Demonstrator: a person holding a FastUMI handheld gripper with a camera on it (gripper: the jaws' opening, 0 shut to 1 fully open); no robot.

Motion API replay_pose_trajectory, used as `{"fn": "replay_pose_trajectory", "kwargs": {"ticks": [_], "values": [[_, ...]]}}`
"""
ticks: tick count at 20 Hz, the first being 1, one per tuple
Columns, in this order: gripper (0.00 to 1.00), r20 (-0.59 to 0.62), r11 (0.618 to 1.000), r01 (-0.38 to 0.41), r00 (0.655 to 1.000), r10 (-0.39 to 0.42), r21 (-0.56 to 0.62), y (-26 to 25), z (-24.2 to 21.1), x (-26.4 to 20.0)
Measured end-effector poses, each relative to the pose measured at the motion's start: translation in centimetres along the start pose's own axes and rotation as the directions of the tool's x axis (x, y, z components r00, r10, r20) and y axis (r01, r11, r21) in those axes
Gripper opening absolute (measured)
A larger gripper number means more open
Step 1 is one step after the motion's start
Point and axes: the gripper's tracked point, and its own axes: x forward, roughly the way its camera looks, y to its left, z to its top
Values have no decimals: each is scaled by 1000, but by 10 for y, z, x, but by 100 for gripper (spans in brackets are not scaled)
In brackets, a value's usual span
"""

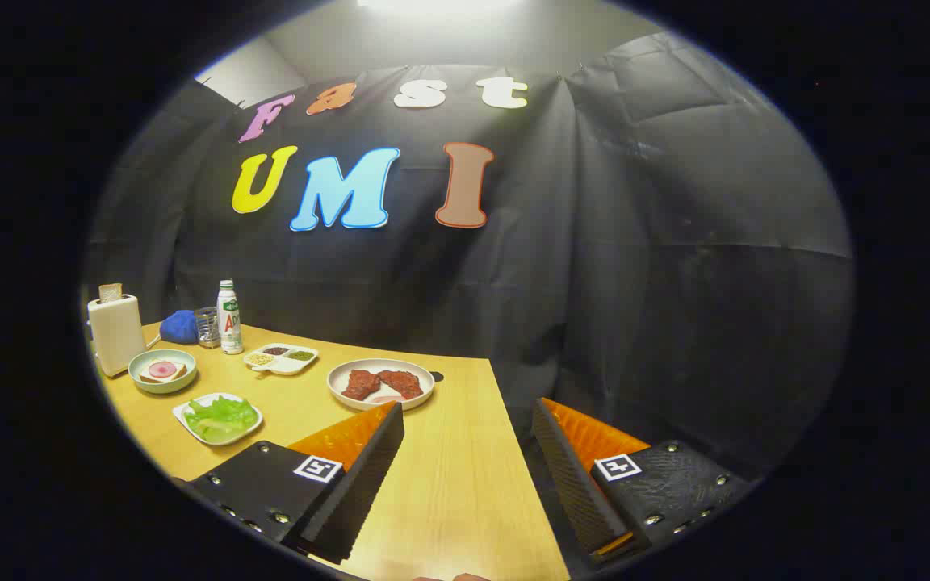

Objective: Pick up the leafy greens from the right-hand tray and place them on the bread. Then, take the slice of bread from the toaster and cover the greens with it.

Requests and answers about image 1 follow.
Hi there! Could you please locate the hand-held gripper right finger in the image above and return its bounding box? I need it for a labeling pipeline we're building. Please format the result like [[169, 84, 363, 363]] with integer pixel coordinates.
[[531, 397, 749, 559]]

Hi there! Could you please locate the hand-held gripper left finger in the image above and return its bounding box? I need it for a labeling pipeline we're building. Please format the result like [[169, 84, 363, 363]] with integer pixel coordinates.
[[191, 401, 406, 565]]

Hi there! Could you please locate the green lettuce leaf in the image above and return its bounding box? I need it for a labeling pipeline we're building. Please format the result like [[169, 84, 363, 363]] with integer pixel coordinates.
[[185, 396, 259, 443]]

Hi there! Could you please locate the red meat piece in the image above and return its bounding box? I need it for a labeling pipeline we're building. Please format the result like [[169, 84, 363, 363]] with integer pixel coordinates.
[[341, 370, 383, 402], [378, 370, 424, 401]]

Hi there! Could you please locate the white round meat plate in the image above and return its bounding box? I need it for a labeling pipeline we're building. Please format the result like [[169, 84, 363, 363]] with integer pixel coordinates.
[[327, 358, 436, 412]]

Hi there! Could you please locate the white divided dish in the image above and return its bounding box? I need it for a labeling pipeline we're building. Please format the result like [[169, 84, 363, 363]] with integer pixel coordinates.
[[243, 344, 320, 377]]

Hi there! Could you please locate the white square plate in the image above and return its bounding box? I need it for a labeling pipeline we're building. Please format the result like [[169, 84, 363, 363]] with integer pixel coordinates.
[[173, 393, 264, 446]]

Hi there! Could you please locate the white plastic bottle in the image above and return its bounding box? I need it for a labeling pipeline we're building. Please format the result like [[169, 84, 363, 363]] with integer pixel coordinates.
[[216, 280, 245, 355]]

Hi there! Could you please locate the bread slice under ham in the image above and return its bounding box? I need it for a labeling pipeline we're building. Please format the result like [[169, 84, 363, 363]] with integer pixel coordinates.
[[139, 360, 188, 384]]

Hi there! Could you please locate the black backdrop cloth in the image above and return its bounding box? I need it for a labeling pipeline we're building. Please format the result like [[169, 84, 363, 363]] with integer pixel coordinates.
[[82, 65, 855, 485]]

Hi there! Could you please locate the pale green round plate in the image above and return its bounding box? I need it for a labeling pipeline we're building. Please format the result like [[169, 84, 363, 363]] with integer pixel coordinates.
[[128, 349, 198, 395]]

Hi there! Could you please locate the blue cloth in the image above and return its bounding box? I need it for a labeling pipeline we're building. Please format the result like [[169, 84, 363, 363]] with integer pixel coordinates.
[[160, 310, 199, 345]]

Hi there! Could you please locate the white toaster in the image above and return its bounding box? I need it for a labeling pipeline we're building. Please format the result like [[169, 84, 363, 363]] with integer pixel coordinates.
[[87, 294, 147, 378]]

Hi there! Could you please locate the metal wire holder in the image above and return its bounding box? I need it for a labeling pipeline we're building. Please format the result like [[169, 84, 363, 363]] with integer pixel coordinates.
[[195, 307, 221, 349]]

